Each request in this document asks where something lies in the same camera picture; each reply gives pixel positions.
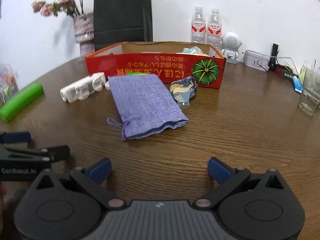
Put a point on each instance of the black paper bag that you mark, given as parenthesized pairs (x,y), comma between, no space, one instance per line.
(122,20)

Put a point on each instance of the purple woven drawstring pouch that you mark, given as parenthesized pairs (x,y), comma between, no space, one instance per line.
(145,106)

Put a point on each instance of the right standing water bottle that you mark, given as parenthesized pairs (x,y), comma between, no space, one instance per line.
(214,25)

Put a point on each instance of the standing water bottle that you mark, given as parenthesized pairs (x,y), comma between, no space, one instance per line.
(214,25)
(198,26)

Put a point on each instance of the clear drinking glass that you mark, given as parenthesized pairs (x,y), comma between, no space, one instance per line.
(309,98)

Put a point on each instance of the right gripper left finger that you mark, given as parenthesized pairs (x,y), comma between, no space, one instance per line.
(86,185)

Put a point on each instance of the white tin box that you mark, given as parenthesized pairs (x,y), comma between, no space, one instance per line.
(256,60)

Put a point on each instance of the clear iridescent plastic bag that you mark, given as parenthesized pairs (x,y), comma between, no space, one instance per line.
(195,50)

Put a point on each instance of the green foam roll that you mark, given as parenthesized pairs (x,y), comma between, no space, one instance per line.
(21,100)

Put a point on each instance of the black charger stand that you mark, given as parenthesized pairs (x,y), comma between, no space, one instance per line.
(273,57)

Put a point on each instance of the purple marbled vase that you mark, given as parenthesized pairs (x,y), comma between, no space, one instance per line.
(84,33)

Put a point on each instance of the red black small box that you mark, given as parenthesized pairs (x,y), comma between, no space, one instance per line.
(284,73)

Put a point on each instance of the white astronaut speaker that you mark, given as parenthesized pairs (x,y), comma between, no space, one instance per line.
(230,43)

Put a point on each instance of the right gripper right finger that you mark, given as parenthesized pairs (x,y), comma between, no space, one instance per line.
(230,181)

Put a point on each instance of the green tissue pack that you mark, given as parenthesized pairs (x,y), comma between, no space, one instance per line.
(135,73)

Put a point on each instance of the left standing water bottle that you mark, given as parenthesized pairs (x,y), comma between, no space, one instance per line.
(198,26)

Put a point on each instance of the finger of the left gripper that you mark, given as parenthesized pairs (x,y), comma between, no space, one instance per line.
(14,137)

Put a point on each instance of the blue white tube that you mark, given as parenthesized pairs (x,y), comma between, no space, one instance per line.
(296,84)

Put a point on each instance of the white folding gadget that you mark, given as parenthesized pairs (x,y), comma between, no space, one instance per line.
(83,88)

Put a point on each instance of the orange red cardboard box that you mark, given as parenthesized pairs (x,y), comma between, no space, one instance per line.
(165,59)

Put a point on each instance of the blue snack packet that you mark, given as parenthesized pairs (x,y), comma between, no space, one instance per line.
(183,91)

